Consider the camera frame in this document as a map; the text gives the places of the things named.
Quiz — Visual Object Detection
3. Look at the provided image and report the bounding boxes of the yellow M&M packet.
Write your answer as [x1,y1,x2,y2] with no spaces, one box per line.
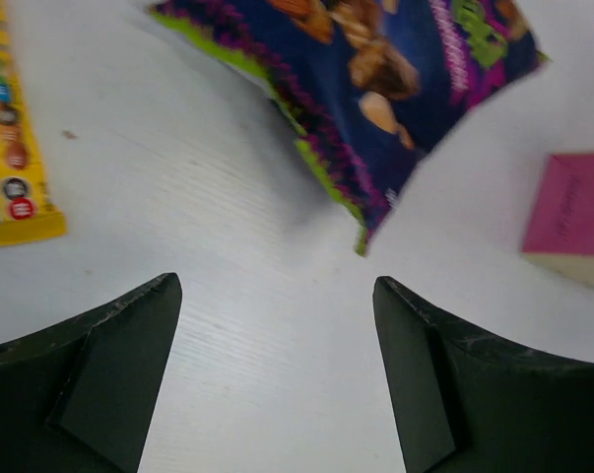
[0,1,67,246]

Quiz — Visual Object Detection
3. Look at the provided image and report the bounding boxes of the purple snack bag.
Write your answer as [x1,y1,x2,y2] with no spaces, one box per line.
[147,1,547,254]

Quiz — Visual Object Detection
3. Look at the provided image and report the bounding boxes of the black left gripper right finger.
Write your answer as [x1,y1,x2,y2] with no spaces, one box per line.
[372,276,594,473]

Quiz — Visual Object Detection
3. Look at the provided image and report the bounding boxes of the paper bag with pink handles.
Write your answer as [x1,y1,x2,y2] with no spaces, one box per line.
[521,152,594,288]

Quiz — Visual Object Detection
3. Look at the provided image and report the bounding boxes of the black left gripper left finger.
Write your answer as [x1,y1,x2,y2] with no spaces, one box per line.
[0,273,182,472]

